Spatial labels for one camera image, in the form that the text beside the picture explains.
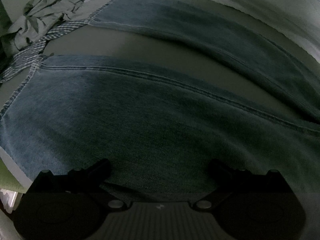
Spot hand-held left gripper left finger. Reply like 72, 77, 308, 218
30, 158, 131, 210

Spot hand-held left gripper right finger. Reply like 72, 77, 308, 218
190, 158, 292, 210

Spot blue jeans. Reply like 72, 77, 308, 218
0, 0, 320, 202

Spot blue striped cloth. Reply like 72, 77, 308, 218
0, 18, 97, 83

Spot light grey shirt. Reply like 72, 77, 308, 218
4, 0, 119, 50

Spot carrot printed white sheet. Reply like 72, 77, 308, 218
80, 0, 320, 64

